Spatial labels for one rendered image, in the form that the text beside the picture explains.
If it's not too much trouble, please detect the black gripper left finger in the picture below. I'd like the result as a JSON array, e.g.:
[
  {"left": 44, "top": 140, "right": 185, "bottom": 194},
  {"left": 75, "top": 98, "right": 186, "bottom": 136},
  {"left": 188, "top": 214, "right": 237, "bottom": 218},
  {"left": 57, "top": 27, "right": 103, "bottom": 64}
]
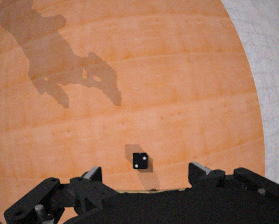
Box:
[{"left": 4, "top": 167, "right": 140, "bottom": 224}]

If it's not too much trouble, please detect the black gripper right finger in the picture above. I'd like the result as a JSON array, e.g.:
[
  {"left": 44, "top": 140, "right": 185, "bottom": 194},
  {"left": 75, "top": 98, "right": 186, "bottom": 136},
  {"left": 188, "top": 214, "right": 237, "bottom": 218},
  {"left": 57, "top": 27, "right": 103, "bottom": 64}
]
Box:
[{"left": 185, "top": 162, "right": 279, "bottom": 203}]

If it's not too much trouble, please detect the black die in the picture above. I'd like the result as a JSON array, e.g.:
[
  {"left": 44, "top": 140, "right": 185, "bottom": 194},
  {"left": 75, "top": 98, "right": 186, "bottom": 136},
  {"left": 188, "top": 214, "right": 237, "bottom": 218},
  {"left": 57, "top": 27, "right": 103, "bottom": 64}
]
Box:
[{"left": 133, "top": 153, "right": 148, "bottom": 169}]

